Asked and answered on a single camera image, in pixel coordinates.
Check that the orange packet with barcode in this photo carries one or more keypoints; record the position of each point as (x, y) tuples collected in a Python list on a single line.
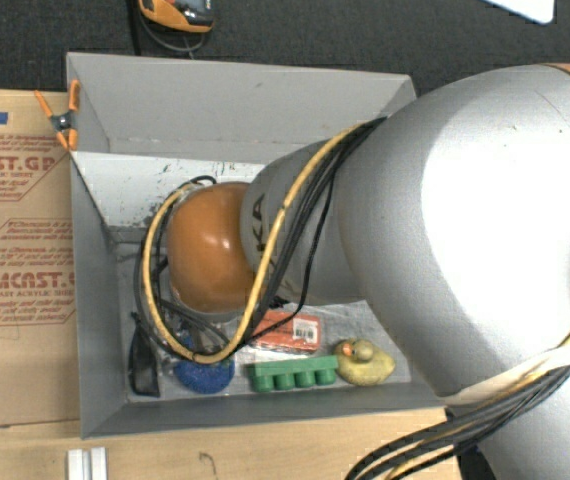
[(292, 333)]

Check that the green toy block with pegs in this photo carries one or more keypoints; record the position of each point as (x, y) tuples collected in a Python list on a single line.
[(292, 374)]

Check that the grey metal bin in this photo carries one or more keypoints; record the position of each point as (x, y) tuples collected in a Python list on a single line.
[(190, 103)]

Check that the yellow rubber duck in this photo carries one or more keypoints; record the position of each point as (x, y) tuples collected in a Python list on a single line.
[(366, 365)]

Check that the blue round scrubber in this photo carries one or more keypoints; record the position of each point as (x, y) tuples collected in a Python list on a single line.
[(205, 375)]

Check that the brown cardboard board red print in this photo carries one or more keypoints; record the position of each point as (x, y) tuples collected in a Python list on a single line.
[(20, 248)]

